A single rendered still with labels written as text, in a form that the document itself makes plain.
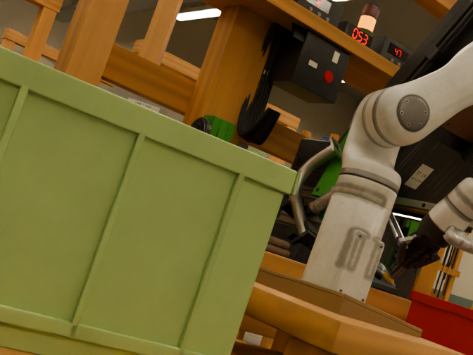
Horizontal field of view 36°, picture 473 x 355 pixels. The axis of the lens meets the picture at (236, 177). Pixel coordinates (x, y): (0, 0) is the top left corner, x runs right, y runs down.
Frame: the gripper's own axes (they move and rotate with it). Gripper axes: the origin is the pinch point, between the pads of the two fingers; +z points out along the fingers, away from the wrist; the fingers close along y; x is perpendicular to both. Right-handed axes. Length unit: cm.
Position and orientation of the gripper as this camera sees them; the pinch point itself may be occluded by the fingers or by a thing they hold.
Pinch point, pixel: (395, 270)
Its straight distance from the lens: 156.5
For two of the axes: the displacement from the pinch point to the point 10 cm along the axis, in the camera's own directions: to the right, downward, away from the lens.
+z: -5.8, 7.1, 4.0
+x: 2.7, 6.4, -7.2
